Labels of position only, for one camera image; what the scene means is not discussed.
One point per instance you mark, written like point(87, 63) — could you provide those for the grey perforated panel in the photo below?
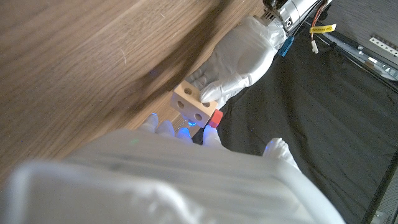
point(387, 202)

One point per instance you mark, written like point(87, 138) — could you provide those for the black backdrop curtain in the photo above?
point(311, 109)

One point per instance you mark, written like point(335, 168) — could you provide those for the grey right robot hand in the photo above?
point(171, 180)

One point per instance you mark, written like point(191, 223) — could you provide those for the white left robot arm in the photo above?
point(292, 12)

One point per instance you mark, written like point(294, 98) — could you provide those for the small wooden block with holes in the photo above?
point(192, 104)

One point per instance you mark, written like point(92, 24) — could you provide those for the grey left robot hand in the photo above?
point(242, 59)

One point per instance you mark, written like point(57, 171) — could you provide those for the red screw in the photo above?
point(215, 118)

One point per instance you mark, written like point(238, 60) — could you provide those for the black backdrop stand pole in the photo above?
point(360, 53)

